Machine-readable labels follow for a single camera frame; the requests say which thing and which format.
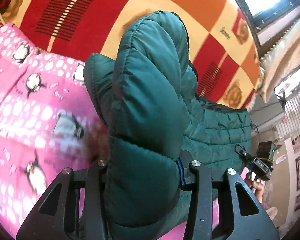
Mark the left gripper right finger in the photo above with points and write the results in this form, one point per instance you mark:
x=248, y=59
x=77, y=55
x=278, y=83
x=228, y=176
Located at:
x=222, y=205

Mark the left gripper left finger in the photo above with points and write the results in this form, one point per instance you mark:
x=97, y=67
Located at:
x=72, y=207

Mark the dark green puffer jacket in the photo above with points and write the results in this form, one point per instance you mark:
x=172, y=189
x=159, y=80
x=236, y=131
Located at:
x=146, y=98

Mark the person's right hand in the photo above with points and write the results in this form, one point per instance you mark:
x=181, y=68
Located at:
x=259, y=191

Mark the pink penguin blanket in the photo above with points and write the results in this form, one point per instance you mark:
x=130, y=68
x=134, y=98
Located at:
x=45, y=119

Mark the beige fringed curtain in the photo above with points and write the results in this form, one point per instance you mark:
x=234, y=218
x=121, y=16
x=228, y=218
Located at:
x=280, y=60

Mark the red orange rose blanket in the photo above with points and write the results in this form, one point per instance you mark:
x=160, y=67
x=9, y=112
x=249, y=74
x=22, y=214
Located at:
x=220, y=42

